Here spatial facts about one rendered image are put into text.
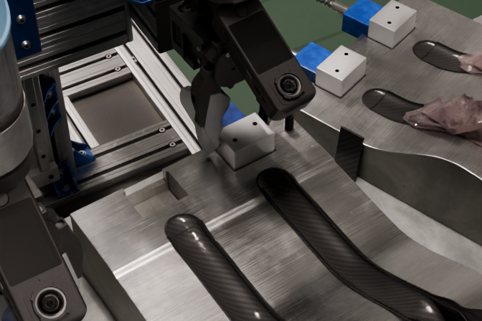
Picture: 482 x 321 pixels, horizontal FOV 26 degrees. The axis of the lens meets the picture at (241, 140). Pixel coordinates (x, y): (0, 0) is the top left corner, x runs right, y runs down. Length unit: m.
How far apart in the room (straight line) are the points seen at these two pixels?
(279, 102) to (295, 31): 1.68
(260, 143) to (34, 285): 0.39
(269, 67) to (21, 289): 0.33
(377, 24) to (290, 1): 1.44
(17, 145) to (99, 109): 1.41
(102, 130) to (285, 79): 1.17
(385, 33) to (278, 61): 0.33
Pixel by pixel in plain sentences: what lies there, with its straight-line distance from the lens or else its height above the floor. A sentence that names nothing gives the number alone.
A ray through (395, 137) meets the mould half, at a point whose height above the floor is 0.86.
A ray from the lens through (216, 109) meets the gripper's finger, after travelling 1.02.
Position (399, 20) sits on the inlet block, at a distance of 1.26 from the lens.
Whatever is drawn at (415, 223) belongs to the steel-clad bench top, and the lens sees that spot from 1.15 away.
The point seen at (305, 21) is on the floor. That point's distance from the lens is 2.63.
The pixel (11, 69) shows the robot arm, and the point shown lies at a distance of 0.68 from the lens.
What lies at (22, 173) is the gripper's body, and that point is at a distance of 0.74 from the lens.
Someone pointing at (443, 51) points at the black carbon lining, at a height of 0.85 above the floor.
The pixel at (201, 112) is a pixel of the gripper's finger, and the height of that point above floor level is 0.97.
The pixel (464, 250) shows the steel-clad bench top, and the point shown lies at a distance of 1.14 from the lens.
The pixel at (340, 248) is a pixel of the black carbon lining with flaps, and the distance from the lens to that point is 1.02.
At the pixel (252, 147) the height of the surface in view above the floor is 0.91.
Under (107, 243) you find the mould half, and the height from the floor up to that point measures 0.89.
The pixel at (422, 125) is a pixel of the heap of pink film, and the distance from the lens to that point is 1.15.
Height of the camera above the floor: 1.68
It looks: 46 degrees down
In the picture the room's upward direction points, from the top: straight up
